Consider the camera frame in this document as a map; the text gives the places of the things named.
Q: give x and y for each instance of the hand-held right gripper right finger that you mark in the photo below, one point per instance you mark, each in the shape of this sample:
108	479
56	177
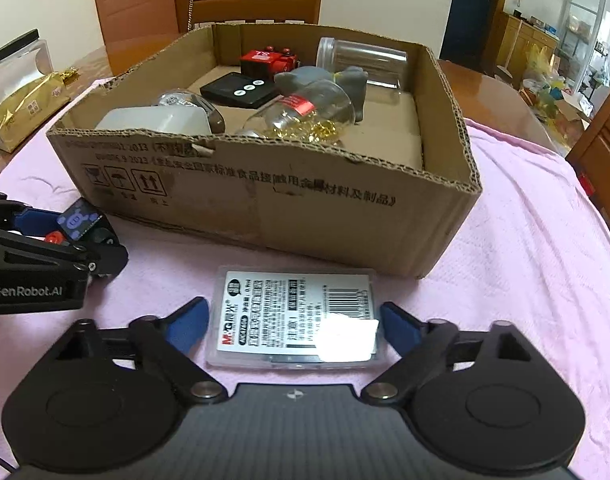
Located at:
400	327

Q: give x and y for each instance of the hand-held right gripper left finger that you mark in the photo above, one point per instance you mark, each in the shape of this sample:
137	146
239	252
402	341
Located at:
187	325

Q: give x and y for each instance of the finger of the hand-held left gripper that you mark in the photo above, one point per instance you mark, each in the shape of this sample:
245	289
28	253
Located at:
40	247
35	222

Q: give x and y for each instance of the blue toy car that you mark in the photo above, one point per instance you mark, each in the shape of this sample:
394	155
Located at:
80	220

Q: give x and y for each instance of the clear plastic case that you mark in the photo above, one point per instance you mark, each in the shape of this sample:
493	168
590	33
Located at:
285	310

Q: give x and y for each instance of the brown cardboard box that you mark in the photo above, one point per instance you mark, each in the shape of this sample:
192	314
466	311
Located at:
265	210

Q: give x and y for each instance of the white plastic box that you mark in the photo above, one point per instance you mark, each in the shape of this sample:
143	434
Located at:
155	120

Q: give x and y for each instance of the clear bottle with gold pins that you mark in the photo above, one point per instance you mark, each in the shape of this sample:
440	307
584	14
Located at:
305	115

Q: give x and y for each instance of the grey-blue plush toy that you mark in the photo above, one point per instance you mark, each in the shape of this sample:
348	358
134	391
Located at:
310	80

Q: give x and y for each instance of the red toy car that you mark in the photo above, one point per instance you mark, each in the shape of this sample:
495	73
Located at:
267	60

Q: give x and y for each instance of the gold foil bag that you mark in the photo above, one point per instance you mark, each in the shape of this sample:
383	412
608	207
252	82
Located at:
25	110

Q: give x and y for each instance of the pink cloth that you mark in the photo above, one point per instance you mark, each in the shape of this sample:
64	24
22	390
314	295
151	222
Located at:
510	260

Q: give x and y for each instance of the clear container with black lid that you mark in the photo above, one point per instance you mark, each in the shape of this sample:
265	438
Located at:
22	55

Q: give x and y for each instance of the black timer with white buttons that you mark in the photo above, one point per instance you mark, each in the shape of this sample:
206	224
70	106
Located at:
235	92

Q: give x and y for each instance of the wooden door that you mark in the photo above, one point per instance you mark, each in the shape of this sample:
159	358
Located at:
135	5

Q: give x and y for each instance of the clear plastic jar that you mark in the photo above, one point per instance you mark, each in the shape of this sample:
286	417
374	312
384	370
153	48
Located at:
365	60

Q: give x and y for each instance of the wooden cabinet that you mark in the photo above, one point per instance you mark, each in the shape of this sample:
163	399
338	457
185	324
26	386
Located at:
527	40

